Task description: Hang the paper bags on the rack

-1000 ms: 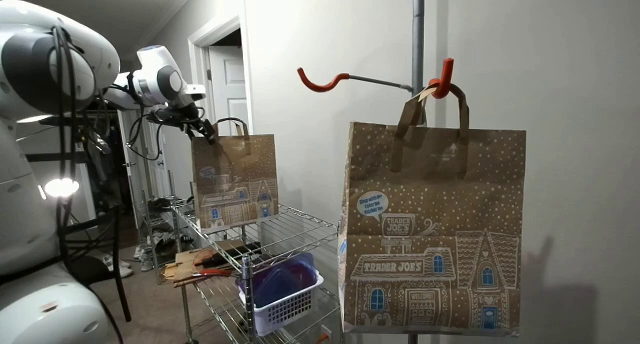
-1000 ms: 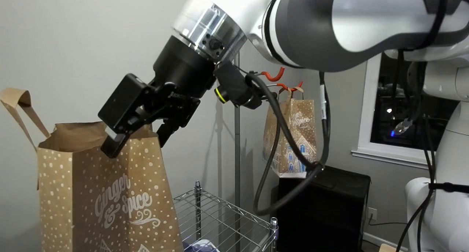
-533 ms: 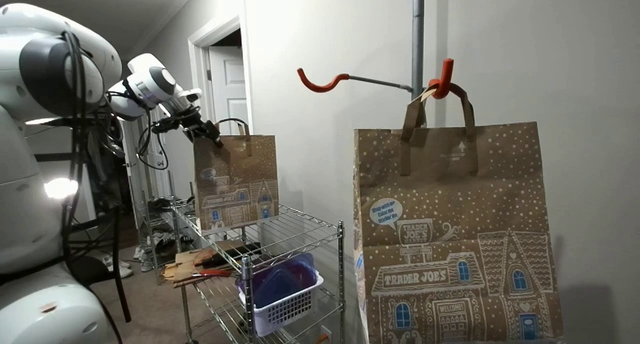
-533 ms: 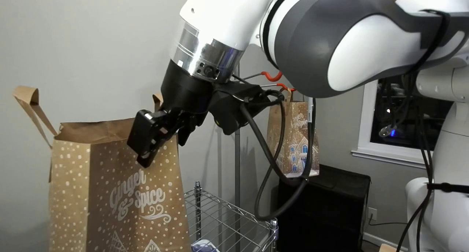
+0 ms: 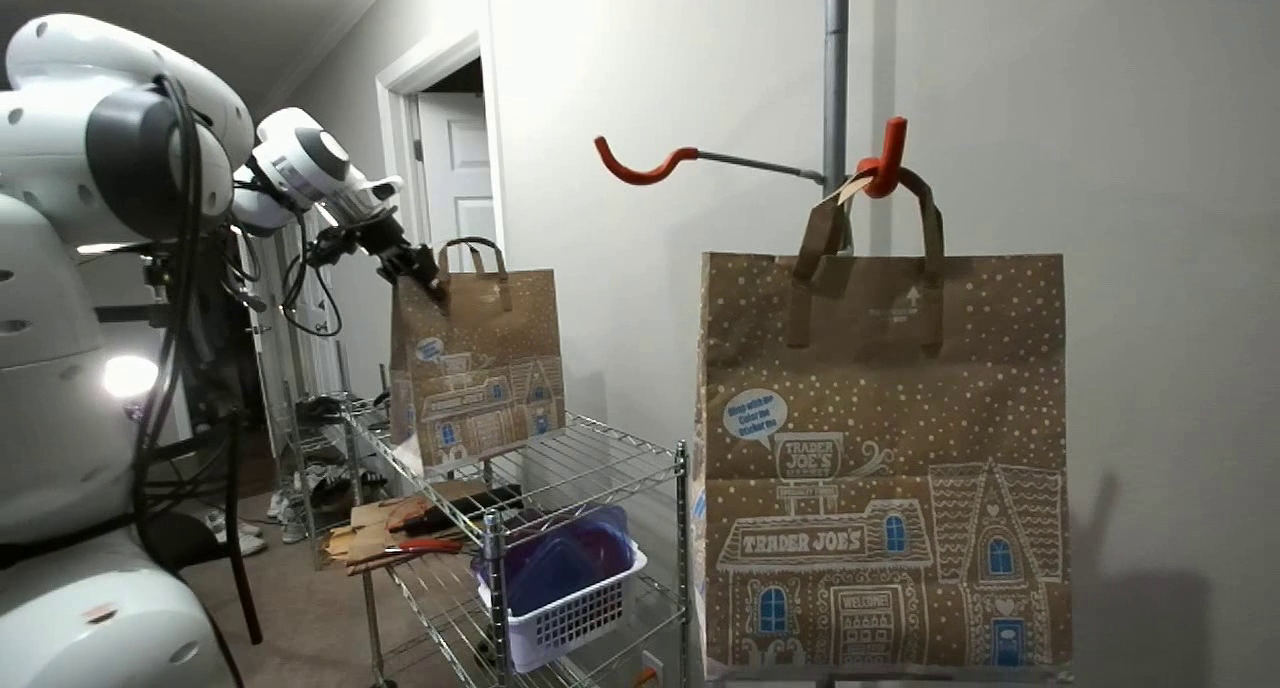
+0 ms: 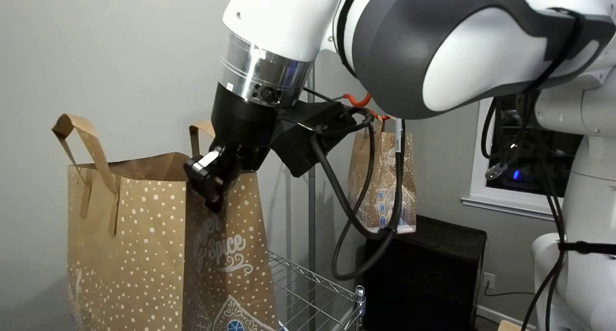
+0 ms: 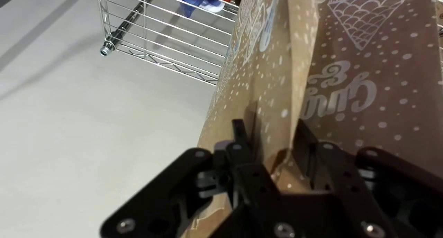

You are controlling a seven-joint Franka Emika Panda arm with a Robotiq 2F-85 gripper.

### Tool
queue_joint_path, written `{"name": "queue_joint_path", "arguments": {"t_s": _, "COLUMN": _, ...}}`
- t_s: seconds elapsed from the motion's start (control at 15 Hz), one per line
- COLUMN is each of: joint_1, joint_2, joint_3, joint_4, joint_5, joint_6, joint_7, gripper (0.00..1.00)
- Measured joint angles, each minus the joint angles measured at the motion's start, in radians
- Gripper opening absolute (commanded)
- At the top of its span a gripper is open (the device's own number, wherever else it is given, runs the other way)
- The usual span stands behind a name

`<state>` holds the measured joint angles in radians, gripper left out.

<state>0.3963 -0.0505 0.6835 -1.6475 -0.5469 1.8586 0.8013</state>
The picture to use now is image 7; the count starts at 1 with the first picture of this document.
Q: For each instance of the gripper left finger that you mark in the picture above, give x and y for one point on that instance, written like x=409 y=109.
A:
x=162 y=196

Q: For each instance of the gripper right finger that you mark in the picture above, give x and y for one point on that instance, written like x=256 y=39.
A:
x=398 y=182

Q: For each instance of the brown paper bag white print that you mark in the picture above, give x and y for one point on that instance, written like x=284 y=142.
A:
x=346 y=92

